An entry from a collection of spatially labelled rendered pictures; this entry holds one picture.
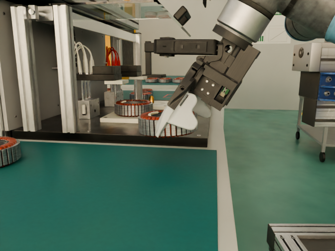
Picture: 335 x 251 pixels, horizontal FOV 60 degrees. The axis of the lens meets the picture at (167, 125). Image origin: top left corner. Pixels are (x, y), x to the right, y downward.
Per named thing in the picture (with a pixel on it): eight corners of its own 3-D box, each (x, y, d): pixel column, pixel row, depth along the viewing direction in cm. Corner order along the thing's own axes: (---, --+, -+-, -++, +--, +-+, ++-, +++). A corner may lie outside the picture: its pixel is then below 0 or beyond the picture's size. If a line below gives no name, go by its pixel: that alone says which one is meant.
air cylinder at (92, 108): (100, 114, 91) (99, 97, 90) (90, 119, 84) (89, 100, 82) (84, 114, 92) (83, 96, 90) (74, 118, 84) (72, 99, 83)
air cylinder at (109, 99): (123, 104, 114) (123, 90, 113) (117, 106, 107) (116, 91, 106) (111, 103, 115) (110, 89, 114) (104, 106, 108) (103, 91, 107)
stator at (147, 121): (204, 126, 59) (203, 108, 58) (188, 140, 48) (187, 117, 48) (152, 125, 62) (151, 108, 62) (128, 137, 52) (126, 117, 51)
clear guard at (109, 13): (191, 37, 87) (191, 16, 86) (182, 27, 64) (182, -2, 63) (88, 38, 92) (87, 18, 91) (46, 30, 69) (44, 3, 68)
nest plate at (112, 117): (163, 114, 91) (163, 110, 91) (153, 124, 77) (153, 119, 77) (117, 113, 94) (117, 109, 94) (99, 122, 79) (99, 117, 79)
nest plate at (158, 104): (174, 103, 115) (174, 100, 115) (168, 109, 100) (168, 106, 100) (137, 103, 117) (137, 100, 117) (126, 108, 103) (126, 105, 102)
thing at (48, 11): (66, 24, 74) (64, 7, 73) (53, 20, 68) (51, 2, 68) (49, 24, 75) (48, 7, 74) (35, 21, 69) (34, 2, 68)
